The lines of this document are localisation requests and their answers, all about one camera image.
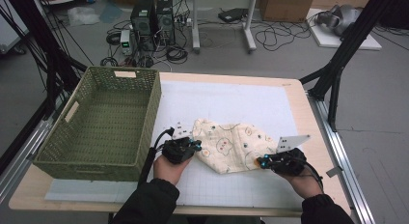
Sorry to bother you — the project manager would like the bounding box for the white cabinet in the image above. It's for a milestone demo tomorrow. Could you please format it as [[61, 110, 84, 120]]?
[[0, 0, 30, 54]]

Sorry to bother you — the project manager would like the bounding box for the green woven basket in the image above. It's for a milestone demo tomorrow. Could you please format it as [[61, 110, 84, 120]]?
[[33, 66, 162, 182]]

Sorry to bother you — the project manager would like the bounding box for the hand-held gripper cable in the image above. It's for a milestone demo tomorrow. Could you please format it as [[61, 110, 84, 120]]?
[[302, 160, 324, 191], [138, 127, 176, 188]]

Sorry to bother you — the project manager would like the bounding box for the large cardboard box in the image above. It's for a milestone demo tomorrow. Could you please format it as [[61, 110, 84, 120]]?
[[259, 0, 316, 23]]

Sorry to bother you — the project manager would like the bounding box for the left hand-held gripper cable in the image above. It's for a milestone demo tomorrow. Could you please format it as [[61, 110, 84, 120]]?
[[138, 127, 176, 188]]

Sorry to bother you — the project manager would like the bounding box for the clear plastic bag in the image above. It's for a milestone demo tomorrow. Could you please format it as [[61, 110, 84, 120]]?
[[67, 6, 100, 27]]

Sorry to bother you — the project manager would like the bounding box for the person's left hand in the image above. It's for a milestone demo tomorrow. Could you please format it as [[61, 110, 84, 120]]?
[[153, 154, 193, 185]]

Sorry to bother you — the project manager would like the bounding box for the right hand-held gripper cable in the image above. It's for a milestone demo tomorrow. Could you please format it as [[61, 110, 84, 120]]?
[[302, 160, 324, 191]]

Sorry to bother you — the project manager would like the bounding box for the white grid mat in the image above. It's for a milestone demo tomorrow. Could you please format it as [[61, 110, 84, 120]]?
[[44, 80, 317, 209]]

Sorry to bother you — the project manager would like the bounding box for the coiled black cable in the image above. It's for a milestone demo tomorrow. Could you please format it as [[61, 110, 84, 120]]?
[[165, 44, 189, 65]]

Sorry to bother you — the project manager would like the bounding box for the grey rounded device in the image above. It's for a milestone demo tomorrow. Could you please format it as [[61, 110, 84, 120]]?
[[316, 4, 363, 37]]

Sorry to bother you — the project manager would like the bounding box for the black metal frame stand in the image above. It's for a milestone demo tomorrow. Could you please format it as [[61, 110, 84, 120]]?
[[0, 0, 88, 174], [298, 0, 409, 132]]

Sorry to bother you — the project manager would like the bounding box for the small grey bracket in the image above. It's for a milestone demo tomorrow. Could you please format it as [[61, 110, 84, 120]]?
[[325, 165, 344, 179]]

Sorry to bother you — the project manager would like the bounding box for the large black computer tower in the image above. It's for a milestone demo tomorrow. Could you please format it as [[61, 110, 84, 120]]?
[[130, 0, 157, 51]]

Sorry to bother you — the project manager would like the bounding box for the white desk leg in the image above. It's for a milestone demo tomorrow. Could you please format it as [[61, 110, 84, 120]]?
[[243, 0, 259, 54], [191, 0, 201, 54]]

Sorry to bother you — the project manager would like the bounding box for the white floor board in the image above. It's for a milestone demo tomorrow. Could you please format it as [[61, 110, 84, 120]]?
[[307, 8, 383, 51]]

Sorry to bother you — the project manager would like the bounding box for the aluminium rail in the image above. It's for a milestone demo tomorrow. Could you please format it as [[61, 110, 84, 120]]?
[[308, 95, 375, 224], [0, 119, 56, 203]]

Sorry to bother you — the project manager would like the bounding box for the tangle of black floor cables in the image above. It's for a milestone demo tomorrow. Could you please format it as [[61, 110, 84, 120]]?
[[254, 19, 319, 52]]

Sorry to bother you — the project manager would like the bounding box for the slim black computer tower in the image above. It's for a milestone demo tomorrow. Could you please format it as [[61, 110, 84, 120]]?
[[156, 0, 177, 46]]

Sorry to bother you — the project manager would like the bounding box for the cream printed baby garment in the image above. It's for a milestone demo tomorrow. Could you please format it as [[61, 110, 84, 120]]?
[[191, 118, 279, 175]]

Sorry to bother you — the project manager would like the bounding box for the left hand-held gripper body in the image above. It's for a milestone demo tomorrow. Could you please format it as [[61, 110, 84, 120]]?
[[161, 122, 196, 164]]

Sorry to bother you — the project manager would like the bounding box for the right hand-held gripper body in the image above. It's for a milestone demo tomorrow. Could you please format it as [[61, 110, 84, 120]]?
[[268, 134, 312, 177]]

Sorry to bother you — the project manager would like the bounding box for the grey power supply unit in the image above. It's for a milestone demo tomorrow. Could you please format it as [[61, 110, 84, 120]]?
[[120, 29, 133, 56]]

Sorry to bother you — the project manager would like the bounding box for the black flat device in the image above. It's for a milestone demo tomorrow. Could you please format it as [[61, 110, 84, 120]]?
[[217, 7, 249, 24]]

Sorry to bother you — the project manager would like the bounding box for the person's right hand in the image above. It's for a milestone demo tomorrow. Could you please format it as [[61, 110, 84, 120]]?
[[279, 172, 323, 200]]

